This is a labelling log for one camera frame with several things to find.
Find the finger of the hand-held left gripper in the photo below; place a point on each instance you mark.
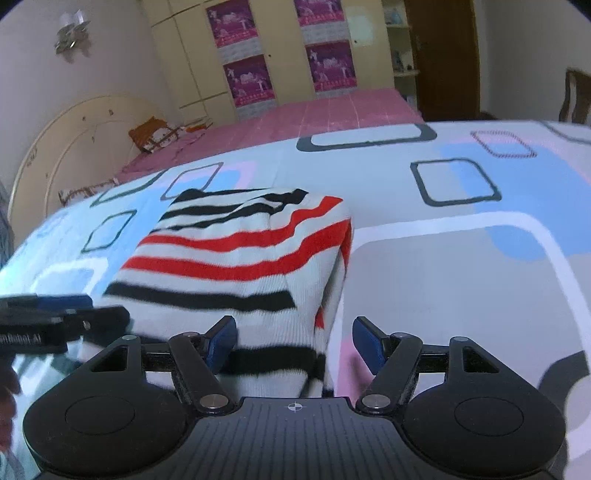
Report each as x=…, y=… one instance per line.
x=64, y=302
x=108, y=321

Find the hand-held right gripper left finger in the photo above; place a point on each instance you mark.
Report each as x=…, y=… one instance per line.
x=225, y=342

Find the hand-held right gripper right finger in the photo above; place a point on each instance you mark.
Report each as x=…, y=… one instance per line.
x=367, y=344

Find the striped knit sweater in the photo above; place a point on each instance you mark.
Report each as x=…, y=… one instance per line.
x=221, y=258

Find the square print blanket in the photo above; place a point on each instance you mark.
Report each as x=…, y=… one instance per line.
x=438, y=277

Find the cream rounded headboard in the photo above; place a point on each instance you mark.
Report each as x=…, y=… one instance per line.
x=74, y=138

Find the pink bed sheet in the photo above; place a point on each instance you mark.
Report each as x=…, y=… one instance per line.
x=323, y=115

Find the brown wooden door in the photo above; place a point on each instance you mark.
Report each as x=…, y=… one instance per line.
x=443, y=60

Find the cream wardrobe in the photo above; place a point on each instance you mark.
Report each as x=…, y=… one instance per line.
x=286, y=50

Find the wooden chair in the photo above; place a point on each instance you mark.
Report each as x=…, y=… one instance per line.
x=575, y=97

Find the magenta wall poster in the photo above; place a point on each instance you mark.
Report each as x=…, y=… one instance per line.
x=331, y=67
x=249, y=81
x=231, y=23
x=321, y=11

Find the wall lamp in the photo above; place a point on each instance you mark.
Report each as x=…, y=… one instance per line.
x=71, y=34

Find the open wall shelf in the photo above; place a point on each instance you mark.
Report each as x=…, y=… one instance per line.
x=400, y=46

